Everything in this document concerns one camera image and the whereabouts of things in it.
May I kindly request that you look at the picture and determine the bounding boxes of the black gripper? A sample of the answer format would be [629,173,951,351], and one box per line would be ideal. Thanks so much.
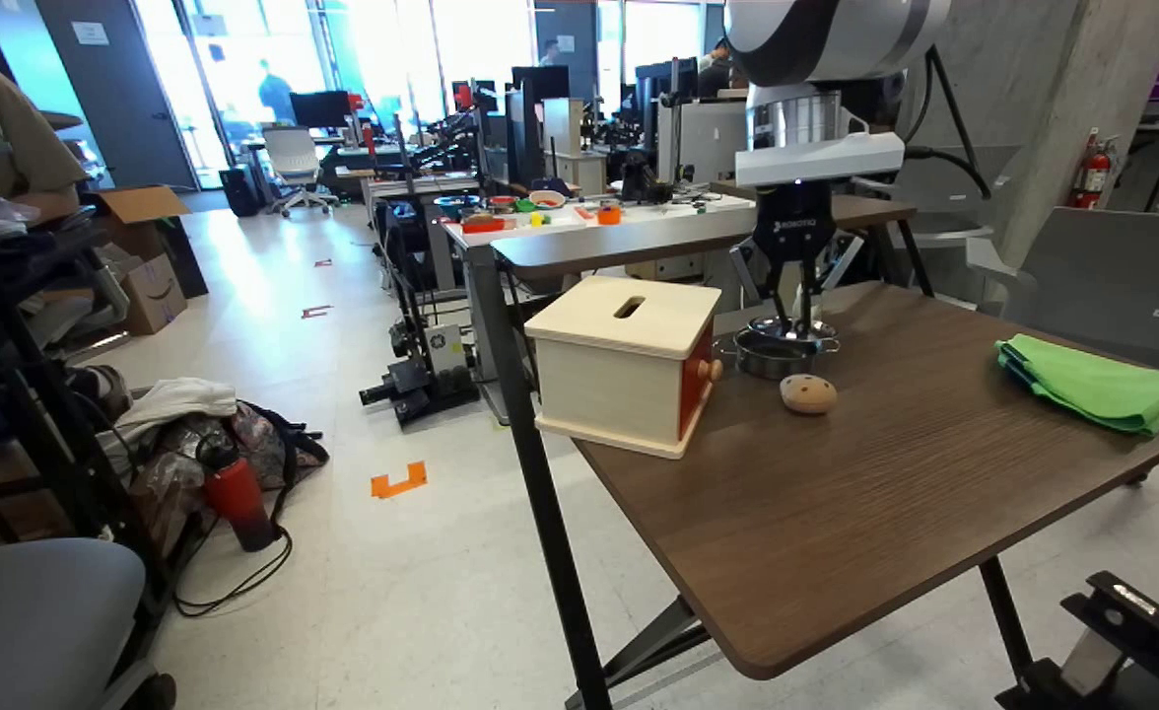
[749,183,841,340]

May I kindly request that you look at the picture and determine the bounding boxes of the round cork ball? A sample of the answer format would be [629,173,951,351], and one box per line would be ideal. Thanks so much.
[777,372,842,422]

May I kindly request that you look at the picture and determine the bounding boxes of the wooden box with red inside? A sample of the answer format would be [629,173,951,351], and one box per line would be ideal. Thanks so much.
[522,273,727,462]

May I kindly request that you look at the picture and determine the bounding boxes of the white background table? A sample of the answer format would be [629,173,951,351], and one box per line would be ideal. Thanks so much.
[440,190,928,425]

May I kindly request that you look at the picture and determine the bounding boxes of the green folded cloth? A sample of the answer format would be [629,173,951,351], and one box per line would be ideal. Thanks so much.
[995,330,1159,443]

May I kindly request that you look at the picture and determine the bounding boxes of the red fire extinguisher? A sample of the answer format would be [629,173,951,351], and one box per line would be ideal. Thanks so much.
[1070,128,1118,212]

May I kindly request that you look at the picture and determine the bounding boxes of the black machine on floor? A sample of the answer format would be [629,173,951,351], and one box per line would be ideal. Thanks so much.
[355,317,483,433]

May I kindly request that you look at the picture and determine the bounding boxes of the orange tape floor mark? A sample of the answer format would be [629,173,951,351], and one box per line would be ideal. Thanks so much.
[365,457,435,507]

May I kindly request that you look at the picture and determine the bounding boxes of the black metal floor stand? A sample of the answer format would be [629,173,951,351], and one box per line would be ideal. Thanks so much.
[995,567,1159,710]

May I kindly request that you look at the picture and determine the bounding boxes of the white office chair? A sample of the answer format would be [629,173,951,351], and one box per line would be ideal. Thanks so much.
[259,123,343,220]

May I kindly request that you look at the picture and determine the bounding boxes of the black bag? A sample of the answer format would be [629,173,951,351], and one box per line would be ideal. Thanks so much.
[129,400,335,532]

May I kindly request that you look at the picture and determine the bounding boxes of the white crumpled cloth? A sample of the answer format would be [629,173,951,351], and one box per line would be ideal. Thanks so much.
[112,374,243,446]

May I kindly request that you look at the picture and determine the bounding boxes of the open cardboard box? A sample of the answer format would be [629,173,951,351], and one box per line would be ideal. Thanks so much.
[91,183,211,340]

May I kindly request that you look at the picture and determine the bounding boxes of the dark storage rack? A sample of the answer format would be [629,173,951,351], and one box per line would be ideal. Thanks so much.
[0,195,179,622]

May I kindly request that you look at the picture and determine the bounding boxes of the grey padded chair seat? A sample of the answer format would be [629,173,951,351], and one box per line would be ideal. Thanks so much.
[0,532,152,710]

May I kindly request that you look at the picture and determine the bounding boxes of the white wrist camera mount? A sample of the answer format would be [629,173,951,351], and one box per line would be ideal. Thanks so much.
[731,128,911,195]

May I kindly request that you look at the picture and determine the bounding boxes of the black table frame legs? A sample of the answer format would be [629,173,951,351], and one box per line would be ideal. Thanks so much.
[487,254,1045,710]

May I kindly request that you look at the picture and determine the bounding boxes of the black floor cable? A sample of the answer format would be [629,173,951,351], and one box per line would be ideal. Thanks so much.
[167,522,300,622]

